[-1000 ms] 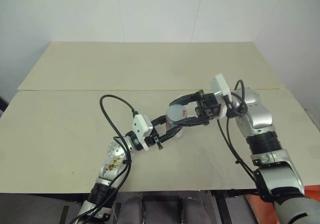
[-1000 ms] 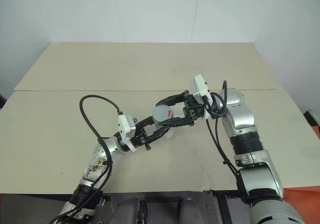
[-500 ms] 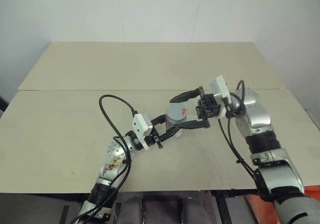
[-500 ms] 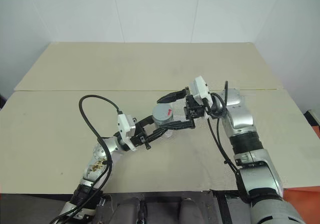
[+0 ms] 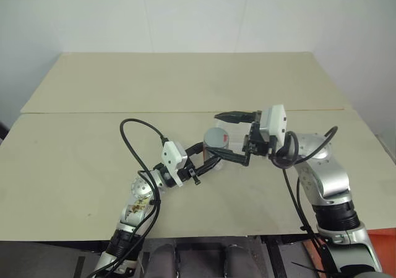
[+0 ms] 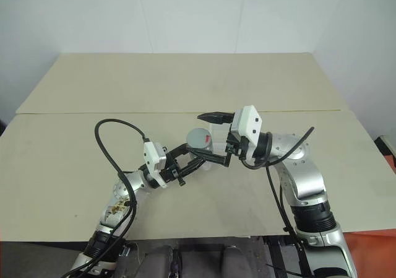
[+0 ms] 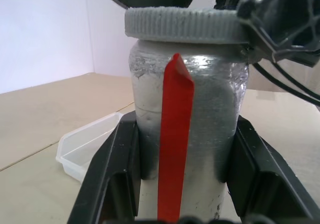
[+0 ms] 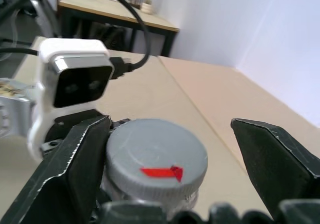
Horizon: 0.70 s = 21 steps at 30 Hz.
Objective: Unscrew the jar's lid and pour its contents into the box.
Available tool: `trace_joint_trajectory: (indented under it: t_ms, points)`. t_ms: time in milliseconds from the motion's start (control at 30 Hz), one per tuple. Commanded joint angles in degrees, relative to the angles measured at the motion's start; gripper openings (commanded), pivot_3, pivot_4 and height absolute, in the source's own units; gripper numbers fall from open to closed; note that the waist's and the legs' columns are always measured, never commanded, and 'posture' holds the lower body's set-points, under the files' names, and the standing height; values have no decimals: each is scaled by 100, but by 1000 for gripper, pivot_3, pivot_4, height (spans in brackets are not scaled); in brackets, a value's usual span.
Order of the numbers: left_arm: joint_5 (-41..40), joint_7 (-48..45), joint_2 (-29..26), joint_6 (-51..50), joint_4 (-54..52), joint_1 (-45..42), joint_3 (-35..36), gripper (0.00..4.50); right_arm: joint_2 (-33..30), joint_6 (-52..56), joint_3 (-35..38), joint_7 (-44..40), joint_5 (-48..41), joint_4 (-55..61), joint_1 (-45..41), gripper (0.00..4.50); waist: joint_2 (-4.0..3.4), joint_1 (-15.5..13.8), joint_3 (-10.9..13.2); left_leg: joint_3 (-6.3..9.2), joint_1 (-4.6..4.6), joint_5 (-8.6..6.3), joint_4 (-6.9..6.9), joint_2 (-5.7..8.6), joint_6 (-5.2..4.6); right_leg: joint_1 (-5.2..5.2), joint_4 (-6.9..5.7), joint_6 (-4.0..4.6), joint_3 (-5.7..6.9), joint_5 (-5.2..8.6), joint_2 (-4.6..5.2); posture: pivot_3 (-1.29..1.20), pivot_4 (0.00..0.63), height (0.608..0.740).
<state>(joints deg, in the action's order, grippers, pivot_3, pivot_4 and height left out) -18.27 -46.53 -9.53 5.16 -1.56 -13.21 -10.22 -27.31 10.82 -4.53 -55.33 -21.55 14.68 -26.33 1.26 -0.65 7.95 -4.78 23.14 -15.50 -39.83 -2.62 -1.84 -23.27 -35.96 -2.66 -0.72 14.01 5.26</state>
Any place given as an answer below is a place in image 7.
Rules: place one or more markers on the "red tape strip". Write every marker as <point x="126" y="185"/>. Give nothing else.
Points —
<point x="175" y="134"/>

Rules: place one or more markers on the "grey taped jar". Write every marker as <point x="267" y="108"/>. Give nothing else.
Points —
<point x="215" y="109"/>

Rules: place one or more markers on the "grey ribbed jar lid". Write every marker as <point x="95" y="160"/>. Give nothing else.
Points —
<point x="175" y="24"/>

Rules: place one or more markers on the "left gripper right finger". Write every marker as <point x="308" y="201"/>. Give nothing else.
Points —
<point x="265" y="174"/>

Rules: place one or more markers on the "clear plastic box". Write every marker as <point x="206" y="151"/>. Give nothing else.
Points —
<point x="75" y="146"/>

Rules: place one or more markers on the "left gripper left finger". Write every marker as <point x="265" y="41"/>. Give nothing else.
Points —
<point x="110" y="159"/>

